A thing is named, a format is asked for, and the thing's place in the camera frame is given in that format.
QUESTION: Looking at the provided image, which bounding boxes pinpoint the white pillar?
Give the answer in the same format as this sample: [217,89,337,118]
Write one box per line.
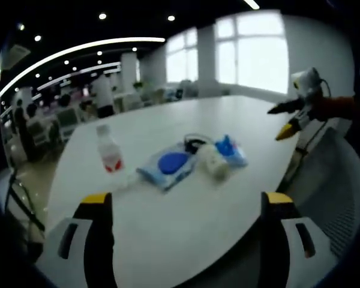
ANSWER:
[121,53,139,86]

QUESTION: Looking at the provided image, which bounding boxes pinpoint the long ceiling light strip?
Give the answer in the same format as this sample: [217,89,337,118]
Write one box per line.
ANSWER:
[0,37,166,97]

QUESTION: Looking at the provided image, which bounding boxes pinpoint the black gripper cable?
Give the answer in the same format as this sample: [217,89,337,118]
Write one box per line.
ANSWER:
[317,78,332,98]

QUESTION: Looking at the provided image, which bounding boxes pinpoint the white paper cup green print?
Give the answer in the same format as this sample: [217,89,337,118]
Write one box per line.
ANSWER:
[196,143,229,181]

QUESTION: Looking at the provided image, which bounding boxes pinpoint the narrow window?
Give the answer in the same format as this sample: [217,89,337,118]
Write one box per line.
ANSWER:
[166,28,199,82]

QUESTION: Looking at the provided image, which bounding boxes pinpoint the large window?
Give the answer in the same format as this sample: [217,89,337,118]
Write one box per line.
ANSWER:
[215,13,290,94]

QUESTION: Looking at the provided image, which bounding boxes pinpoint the black frame chair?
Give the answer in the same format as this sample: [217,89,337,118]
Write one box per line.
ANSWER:
[0,170,46,259]

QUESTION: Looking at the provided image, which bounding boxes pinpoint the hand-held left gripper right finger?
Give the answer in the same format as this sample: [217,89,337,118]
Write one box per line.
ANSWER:
[256,191,338,288]

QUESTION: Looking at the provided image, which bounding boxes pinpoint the grey mesh office chair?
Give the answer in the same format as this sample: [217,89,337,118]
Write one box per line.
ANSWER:
[284,127,360,259]

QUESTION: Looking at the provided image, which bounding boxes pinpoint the wet wipes pack blue lid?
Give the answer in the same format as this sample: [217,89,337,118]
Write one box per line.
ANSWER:
[136,142,199,193]

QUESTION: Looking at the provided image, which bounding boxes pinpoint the clear plastic water bottle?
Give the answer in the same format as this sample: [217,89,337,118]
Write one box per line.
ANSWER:
[95,123,124,174]

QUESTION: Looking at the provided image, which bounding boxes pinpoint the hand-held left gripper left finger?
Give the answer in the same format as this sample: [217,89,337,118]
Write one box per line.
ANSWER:
[35,191,118,288]

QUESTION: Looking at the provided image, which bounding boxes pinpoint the blue tissue packet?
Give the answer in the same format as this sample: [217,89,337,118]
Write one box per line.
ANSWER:
[214,134,248,168]

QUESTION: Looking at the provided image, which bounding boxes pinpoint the white table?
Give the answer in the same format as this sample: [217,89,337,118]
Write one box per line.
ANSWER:
[44,95,301,288]

